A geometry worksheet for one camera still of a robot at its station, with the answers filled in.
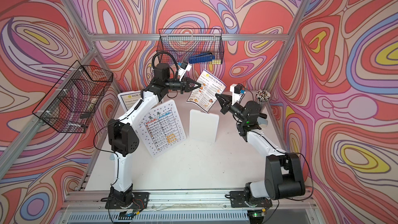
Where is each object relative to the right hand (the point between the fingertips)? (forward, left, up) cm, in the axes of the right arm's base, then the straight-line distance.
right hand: (216, 97), depth 76 cm
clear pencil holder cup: (+11, -30, -12) cm, 34 cm away
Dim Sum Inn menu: (+5, +46, -4) cm, 46 cm away
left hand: (+4, +8, +5) cm, 10 cm away
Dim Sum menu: (+1, +6, 0) cm, 6 cm away
